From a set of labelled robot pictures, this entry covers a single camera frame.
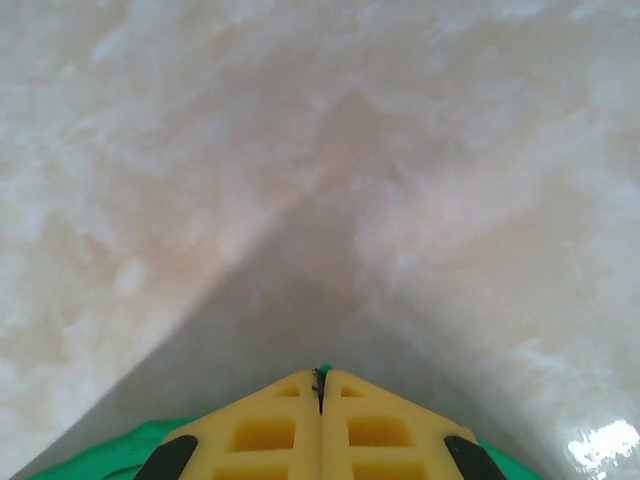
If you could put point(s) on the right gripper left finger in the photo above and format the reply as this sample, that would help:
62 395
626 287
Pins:
270 440

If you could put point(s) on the green t-shirt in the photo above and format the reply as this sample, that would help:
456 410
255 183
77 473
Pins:
125 450

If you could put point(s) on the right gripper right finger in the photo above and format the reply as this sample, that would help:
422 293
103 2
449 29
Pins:
380 445

